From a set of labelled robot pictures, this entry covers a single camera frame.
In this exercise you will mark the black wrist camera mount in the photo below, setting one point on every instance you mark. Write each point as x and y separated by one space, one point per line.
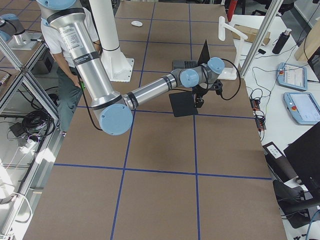
217 87

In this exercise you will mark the upper teach pendant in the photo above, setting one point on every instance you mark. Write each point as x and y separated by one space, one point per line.
292 76

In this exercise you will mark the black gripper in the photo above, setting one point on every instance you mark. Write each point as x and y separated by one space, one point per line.
199 94

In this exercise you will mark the teach pendant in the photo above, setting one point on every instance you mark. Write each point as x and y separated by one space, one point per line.
303 107
292 76

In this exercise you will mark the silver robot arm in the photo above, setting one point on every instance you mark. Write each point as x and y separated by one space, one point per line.
112 109

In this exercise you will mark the black mouse pad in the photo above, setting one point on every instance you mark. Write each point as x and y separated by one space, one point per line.
182 104

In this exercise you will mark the lower teach pendant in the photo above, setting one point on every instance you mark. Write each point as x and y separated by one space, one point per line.
303 107

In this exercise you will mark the white computer mouse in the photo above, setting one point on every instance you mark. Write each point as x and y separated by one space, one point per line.
137 23

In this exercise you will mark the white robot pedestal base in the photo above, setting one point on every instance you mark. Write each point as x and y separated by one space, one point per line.
118 67

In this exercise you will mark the black monitor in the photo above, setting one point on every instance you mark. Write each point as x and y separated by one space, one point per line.
304 156

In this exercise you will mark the black water bottle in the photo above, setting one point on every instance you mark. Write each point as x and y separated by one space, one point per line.
283 38

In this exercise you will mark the person in white shirt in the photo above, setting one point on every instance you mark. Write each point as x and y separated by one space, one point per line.
69 90

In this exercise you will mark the brown cardboard box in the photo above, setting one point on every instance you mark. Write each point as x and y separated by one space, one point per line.
252 33

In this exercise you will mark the aluminium frame post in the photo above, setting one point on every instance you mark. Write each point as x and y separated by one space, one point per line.
262 31

